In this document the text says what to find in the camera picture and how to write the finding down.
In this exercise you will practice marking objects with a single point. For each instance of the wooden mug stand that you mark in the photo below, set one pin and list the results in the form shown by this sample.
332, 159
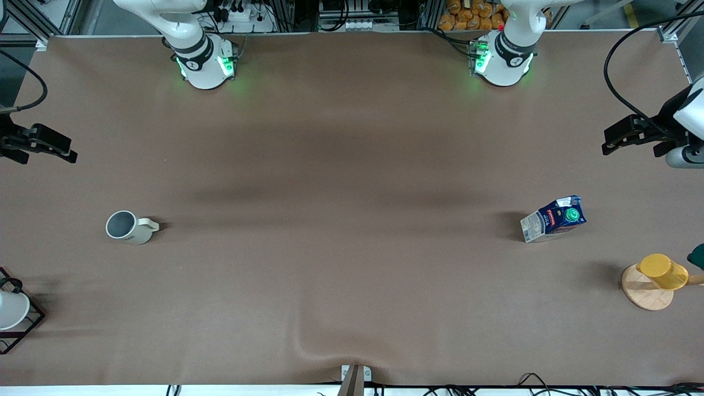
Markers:
646, 297

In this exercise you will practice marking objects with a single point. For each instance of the blue white milk carton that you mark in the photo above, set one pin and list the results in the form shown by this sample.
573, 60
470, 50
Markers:
553, 220

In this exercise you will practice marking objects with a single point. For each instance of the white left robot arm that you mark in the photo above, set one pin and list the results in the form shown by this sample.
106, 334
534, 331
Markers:
509, 55

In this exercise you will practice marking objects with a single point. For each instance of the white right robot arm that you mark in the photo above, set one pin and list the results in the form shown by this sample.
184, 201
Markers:
203, 60

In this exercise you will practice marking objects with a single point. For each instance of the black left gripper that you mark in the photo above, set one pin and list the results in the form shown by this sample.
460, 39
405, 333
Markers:
661, 127

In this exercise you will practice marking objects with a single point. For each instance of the white mug with HOME print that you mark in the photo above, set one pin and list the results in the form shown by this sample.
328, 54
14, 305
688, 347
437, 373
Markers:
121, 225

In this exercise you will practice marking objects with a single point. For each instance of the yellow cup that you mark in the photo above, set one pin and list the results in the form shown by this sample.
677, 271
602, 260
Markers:
663, 270

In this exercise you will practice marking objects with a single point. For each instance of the brown table cover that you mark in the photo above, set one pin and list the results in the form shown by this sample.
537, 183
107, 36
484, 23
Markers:
352, 137

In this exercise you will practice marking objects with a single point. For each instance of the white ceramic cup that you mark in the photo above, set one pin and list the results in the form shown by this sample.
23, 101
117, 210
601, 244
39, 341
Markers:
11, 311

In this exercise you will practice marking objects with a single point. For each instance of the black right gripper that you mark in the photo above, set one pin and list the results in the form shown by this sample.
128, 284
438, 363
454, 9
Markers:
6, 138

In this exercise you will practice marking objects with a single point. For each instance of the dark green cup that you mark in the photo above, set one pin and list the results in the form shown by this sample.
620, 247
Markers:
697, 257

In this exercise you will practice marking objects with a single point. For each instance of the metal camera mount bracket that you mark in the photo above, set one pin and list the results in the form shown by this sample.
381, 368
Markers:
355, 379

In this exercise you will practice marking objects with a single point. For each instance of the white power strip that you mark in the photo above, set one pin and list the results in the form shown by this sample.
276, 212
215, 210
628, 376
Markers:
368, 25
247, 25

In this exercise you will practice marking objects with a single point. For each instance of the aluminium frame profile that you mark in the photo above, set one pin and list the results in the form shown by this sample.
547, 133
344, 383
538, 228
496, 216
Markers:
668, 34
43, 43

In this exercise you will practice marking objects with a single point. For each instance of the pile of orange bread rolls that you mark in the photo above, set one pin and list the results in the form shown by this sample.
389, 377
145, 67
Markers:
467, 16

